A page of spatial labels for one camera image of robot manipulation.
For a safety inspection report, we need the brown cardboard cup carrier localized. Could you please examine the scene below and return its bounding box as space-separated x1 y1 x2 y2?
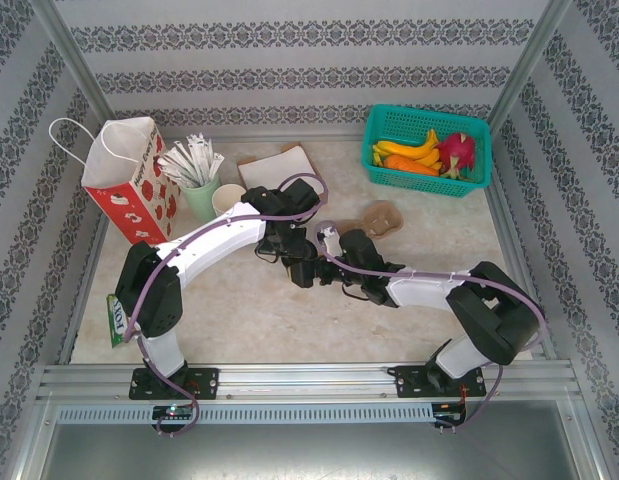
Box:
333 200 405 244

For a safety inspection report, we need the red and white paper gift bag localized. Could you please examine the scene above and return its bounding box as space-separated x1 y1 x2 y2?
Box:
48 116 183 246

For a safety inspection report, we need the stack of paper cups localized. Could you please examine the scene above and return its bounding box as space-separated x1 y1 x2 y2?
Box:
211 183 248 219

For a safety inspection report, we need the mint green plastic cup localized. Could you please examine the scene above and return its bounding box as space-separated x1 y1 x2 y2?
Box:
181 172 223 222

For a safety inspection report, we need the orange carrot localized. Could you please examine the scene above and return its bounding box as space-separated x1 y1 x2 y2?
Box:
383 154 440 177

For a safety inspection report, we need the yellow banana bunch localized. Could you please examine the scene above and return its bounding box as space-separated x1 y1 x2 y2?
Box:
372 128 443 169

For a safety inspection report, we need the pink dragon fruit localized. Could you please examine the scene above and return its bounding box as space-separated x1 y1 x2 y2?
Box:
435 131 478 180

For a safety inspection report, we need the teal plastic basket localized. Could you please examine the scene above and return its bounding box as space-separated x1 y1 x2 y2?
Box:
361 103 492 199

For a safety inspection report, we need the grey metal front panel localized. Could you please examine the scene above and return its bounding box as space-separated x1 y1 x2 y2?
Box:
18 422 608 480

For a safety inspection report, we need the small electronics board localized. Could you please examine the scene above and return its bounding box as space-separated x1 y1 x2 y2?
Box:
433 402 468 424
152 405 194 421

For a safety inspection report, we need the green snack packet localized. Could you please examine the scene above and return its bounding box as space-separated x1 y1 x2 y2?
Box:
106 293 135 350

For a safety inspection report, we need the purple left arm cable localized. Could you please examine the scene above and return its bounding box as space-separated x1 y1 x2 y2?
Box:
122 172 329 439

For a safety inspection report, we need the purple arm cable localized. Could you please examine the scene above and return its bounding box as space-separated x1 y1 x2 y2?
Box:
122 172 329 439
313 227 546 436

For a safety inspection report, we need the aluminium back rail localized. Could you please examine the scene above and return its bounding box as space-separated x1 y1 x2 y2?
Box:
161 131 366 146

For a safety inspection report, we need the aluminium mounting rail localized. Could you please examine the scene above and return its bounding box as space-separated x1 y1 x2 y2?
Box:
36 362 575 401

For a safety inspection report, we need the grey slotted cable duct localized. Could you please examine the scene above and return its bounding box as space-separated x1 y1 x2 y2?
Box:
56 402 435 425

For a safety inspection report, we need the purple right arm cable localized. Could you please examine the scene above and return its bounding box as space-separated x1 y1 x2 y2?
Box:
313 227 546 436

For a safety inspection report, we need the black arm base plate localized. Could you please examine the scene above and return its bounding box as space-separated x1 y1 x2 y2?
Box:
130 367 220 401
392 363 485 400

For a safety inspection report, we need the aluminium frame post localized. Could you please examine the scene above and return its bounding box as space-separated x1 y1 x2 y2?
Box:
486 0 578 132
31 0 119 121

